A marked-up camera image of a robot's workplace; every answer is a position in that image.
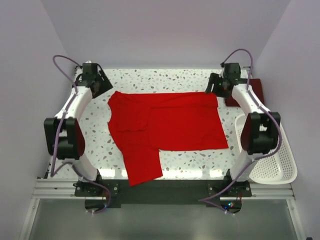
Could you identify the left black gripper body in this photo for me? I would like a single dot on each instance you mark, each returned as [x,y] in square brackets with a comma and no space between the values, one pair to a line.
[97,79]

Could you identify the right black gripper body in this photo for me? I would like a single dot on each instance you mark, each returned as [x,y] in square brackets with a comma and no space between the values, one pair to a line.
[218,87]

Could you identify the bright red t shirt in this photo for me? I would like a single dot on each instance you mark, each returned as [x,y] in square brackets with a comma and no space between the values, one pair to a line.
[143,124]

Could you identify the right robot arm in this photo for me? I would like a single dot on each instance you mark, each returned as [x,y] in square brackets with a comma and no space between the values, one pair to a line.
[261,135]

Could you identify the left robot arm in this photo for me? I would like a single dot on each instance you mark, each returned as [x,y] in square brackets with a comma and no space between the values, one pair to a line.
[64,138]

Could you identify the white perforated plastic basket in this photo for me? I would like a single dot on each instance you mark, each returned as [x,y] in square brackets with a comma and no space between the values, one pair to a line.
[278,169]

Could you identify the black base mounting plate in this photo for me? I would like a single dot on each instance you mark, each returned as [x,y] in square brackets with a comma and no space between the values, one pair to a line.
[117,192]

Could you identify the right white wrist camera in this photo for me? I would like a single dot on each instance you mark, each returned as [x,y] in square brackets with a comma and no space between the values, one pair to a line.
[222,73]

